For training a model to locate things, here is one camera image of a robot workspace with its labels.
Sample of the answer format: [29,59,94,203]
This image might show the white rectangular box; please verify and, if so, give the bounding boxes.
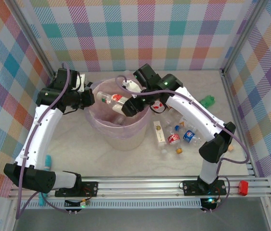
[152,119,169,155]

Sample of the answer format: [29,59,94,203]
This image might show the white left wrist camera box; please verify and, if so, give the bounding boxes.
[74,73,87,92]

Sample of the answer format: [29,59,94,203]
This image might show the clear bottle red green label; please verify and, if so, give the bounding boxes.
[96,90,128,114]

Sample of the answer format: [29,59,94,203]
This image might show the small black electronics board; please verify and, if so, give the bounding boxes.
[200,197,219,214]
[64,198,90,215]

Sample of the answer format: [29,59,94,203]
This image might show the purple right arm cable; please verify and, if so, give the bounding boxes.
[115,76,250,214]

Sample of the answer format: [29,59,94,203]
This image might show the red emergency stop button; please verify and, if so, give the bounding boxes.
[237,180,249,196]

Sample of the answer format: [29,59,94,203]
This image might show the white slotted cable duct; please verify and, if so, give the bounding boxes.
[20,199,205,210]

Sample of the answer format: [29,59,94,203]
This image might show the brown drink bottle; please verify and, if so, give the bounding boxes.
[152,100,167,114]

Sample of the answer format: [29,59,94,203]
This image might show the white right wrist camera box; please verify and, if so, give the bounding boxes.
[122,80,142,94]

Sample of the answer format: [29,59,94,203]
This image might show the teal plastic handle tool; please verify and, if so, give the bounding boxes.
[38,155,52,208]

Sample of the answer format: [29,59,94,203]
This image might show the green plastic bottle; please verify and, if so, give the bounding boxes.
[198,95,217,109]

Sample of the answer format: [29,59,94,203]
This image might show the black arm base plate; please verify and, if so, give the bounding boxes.
[182,180,227,197]
[54,181,99,198]

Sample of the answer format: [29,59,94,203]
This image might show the aluminium frame post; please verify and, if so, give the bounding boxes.
[7,0,59,75]
[221,0,270,75]

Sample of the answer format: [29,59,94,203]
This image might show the red label bottle orange cap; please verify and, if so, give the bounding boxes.
[166,127,184,155]

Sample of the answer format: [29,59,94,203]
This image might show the white plastic waste bin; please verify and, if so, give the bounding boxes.
[85,80,151,152]

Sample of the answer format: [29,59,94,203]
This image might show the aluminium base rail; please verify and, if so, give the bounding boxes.
[7,177,271,200]

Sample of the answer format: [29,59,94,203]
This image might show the blue red label bottle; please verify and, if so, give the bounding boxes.
[174,125,203,148]

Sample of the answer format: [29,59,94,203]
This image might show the clear unlabelled plastic bottle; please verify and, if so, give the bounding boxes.
[160,111,176,129]

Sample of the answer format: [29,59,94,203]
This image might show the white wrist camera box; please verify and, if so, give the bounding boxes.
[122,80,142,94]
[74,73,87,92]

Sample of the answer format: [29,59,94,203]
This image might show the aluminium side rail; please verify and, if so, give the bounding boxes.
[220,69,258,180]

